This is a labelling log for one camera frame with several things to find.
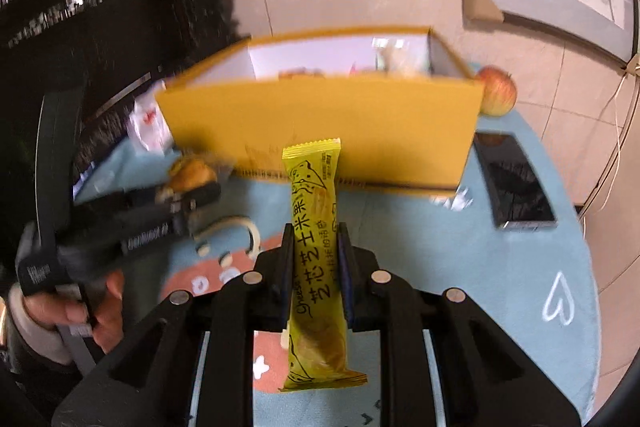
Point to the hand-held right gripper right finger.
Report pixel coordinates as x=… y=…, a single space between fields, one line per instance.
x=344 y=267

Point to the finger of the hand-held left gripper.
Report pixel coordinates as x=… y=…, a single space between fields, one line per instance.
x=192 y=197

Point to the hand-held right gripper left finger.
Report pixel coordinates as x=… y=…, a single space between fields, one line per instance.
x=286 y=267

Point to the orange clear snack packet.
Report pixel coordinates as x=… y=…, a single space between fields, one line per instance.
x=192 y=174

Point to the yellow snack bar packet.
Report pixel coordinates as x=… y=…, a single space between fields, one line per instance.
x=312 y=187

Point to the yellow cardboard box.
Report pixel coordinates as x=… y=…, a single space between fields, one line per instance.
x=390 y=132

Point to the person's left forearm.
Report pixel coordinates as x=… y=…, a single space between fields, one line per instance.
x=35 y=342

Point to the person's left hand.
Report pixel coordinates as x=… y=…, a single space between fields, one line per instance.
x=107 y=307

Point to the crumpled white plastic bag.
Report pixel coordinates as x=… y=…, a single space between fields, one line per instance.
x=150 y=122

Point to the carved dark wooden screen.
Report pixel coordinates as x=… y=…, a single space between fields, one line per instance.
x=125 y=32

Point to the black smartphone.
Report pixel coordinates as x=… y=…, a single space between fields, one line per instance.
x=517 y=187

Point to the red yellow apple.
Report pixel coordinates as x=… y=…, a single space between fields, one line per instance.
x=500 y=94

